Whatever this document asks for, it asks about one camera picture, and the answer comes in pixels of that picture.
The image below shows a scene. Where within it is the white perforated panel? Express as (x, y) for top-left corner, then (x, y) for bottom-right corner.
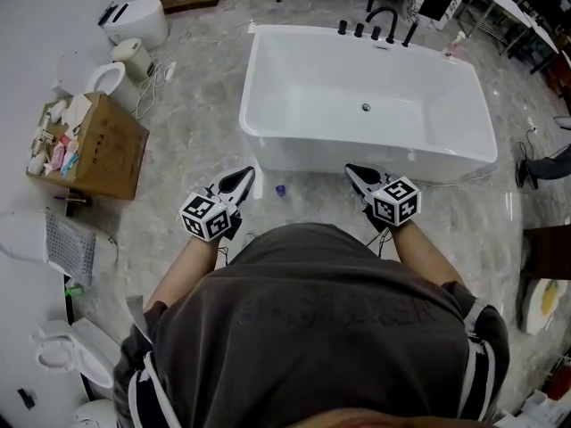
(44, 209), (97, 287)

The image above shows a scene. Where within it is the white toilet lid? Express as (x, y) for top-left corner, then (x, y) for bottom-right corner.
(0, 209), (51, 266)

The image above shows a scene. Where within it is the person's shoulder strap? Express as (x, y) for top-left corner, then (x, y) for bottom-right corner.
(462, 298), (497, 424)
(126, 296), (185, 428)

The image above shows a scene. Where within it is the white smart toilet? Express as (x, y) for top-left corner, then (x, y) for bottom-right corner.
(97, 0), (170, 53)

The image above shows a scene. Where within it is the person's left shoulder strap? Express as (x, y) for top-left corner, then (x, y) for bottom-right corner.
(126, 296), (185, 428)

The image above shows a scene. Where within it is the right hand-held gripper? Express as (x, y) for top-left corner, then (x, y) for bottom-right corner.
(344, 163), (422, 234)

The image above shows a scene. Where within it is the white pump bottle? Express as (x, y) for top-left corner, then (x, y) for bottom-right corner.
(451, 29), (468, 58)

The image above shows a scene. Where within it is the person's grey t-shirt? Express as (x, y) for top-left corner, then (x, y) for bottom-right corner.
(112, 223), (512, 428)

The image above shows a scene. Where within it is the white open toilet bowl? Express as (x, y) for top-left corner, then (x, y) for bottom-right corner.
(52, 50), (141, 115)

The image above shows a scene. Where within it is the person's right forearm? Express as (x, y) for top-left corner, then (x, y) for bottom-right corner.
(391, 219), (466, 288)

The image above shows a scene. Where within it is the grey marble floor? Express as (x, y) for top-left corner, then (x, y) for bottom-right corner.
(26, 0), (571, 428)

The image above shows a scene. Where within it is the white top metal table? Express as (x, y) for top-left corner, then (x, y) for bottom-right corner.
(525, 14), (561, 76)
(462, 0), (534, 58)

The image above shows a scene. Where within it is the white round toilet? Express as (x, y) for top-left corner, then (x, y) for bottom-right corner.
(72, 399), (120, 428)

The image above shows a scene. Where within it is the beige waste bin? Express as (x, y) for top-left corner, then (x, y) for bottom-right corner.
(110, 37), (155, 82)

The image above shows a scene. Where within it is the pile of toiletry packets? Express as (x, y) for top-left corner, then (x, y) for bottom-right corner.
(26, 94), (93, 178)

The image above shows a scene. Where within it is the brown cardboard box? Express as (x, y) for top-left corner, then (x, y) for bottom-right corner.
(25, 91), (151, 202)

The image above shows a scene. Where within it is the white bathtub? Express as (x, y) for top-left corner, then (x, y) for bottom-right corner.
(238, 23), (500, 185)

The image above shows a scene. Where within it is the person's face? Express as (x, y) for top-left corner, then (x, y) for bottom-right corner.
(307, 407), (492, 428)

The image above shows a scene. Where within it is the dark wooden stool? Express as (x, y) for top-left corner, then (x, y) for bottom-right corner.
(518, 226), (571, 281)

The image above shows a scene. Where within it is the white basin with yellow cloth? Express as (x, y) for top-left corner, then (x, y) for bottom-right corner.
(518, 276), (570, 336)

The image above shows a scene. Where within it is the black hand shower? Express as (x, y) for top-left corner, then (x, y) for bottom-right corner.
(401, 21), (420, 49)

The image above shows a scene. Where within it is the white display platform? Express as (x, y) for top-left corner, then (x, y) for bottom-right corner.
(0, 207), (118, 428)

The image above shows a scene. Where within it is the person's right shoulder strap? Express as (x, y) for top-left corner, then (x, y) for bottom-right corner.
(462, 298), (497, 424)

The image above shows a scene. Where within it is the white carton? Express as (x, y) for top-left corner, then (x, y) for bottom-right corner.
(521, 390), (564, 419)

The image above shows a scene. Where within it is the black curved faucet spout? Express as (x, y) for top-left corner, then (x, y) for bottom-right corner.
(365, 5), (400, 45)

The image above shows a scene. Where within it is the white toilet seat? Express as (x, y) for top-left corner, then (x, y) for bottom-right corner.
(29, 318), (118, 390)

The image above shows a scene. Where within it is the white power cable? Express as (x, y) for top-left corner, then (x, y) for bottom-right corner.
(418, 166), (500, 190)

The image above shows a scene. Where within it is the person's left forearm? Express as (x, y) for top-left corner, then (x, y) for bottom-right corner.
(145, 234), (225, 312)

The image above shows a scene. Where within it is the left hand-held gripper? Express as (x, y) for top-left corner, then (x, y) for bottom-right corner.
(178, 165), (257, 243)

